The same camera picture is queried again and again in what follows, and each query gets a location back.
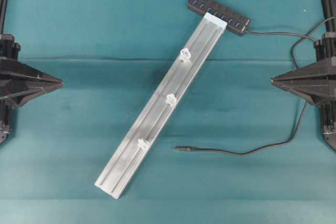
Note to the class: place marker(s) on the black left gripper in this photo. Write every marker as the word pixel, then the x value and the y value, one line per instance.
pixel 18 94

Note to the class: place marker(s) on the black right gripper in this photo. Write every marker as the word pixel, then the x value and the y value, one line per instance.
pixel 314 92

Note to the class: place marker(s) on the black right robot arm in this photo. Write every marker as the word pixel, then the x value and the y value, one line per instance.
pixel 327 111

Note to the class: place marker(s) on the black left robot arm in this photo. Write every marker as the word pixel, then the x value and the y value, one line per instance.
pixel 7 111

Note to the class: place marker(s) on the black USB hub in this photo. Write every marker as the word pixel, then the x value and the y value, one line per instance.
pixel 236 22

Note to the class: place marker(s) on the green table cloth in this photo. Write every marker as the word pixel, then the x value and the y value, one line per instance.
pixel 217 159

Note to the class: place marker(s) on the aluminium rail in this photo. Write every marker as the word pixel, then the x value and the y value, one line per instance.
pixel 141 136

